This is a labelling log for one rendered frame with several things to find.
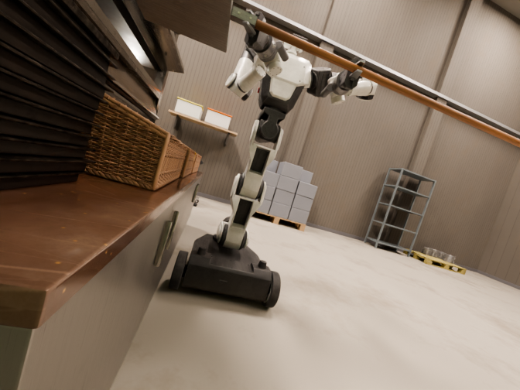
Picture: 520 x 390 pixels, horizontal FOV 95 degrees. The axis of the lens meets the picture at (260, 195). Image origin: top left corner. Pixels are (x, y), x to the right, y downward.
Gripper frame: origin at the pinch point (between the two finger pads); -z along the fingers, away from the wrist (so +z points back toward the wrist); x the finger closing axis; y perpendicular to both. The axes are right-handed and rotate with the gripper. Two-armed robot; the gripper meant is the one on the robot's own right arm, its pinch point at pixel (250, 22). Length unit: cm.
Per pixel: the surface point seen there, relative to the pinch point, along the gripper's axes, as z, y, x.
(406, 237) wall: 625, 177, -88
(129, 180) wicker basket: -33, 3, -62
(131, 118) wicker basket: -34, 0, -47
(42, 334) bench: -63, 37, -67
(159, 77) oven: 83, -139, 6
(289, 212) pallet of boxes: 349, -56, -98
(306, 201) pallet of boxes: 361, -35, -70
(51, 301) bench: -64, 38, -64
